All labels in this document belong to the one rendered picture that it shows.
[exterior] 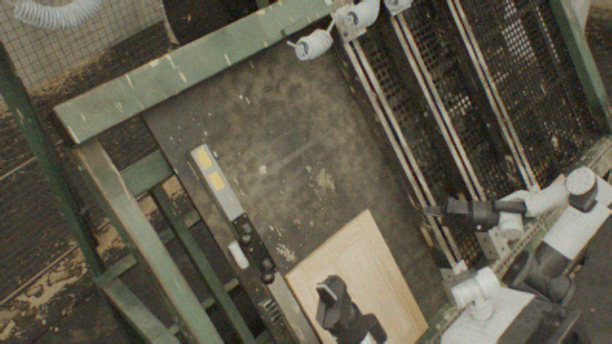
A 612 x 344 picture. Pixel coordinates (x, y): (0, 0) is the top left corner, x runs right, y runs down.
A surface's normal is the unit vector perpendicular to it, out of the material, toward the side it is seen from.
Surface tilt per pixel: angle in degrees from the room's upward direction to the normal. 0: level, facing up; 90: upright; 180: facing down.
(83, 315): 0
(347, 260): 59
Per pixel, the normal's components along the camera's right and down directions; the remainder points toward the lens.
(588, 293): -0.12, -0.78
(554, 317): -0.38, -0.87
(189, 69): 0.54, -0.07
